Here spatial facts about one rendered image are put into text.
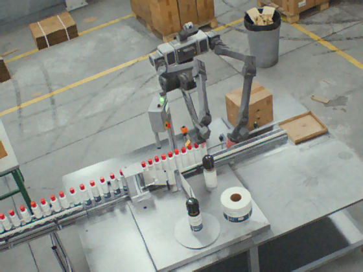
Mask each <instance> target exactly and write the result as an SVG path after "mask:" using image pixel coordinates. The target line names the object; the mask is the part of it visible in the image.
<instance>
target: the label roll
mask: <svg viewBox="0 0 363 272"><path fill-rule="evenodd" d="M220 200H221V206H222V214H223V216H224V218H225V219H226V220H227V221H229V222H231V223H243V222H245V221H247V220H248V219H249V218H250V217H251V215H252V199H251V194H250V193H249V192H248V191H247V190H246V189H245V188H242V187H231V188H229V189H227V190H225V191H224V192H223V193H222V194H221V197H220Z"/></svg>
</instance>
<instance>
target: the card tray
mask: <svg viewBox="0 0 363 272"><path fill-rule="evenodd" d="M279 127H280V128H282V130H283V131H285V130H287V135H288V136H289V137H290V139H291V141H292V142H293V143H294V144H297V143H299V142H301V141H305V140H307V139H309V138H311V137H314V136H317V135H319V134H321V133H325V132H328V127H327V126H326V125H325V124H324V123H323V122H322V121H321V120H320V119H319V118H318V117H317V116H316V115H315V114H314V113H313V112H312V111H306V112H304V113H301V114H299V115H296V116H294V117H290V118H289V119H286V120H283V121H282V122H280V123H279Z"/></svg>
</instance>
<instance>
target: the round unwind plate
mask: <svg viewBox="0 0 363 272"><path fill-rule="evenodd" d="M201 215H202V221H203V226H204V231H203V232H202V233H201V234H193V233H192V232H191V228H190V225H189V219H188V216H187V215H186V216H183V218H181V219H180V220H179V222H178V223H177V224H176V226H175V228H174V235H175V237H176V239H177V241H179V242H180V243H181V244H182V245H183V246H186V247H191V248H200V247H205V246H208V245H210V244H211V243H213V242H214V241H215V240H216V239H217V238H218V235H219V232H220V225H219V221H218V220H217V219H216V218H215V217H214V216H212V215H210V214H208V213H205V212H201Z"/></svg>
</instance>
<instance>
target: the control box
mask: <svg viewBox="0 0 363 272"><path fill-rule="evenodd" d="M160 98H161V97H160V96H155V97H154V98H153V101H152V103H151V105H150V107H149V109H148V116H149V119H150V124H151V127H152V132H158V133H165V132H166V130H167V128H168V127H166V124H168V122H169V121H170V119H171V116H170V113H169V117H168V119H167V117H166V114H167V113H165V104H166V103H167V100H168V98H167V97H163V99H164V101H163V102H160ZM158 104H160V106H161V107H160V108H157V105H158ZM168 110H169V108H168ZM168 110H167V111H168Z"/></svg>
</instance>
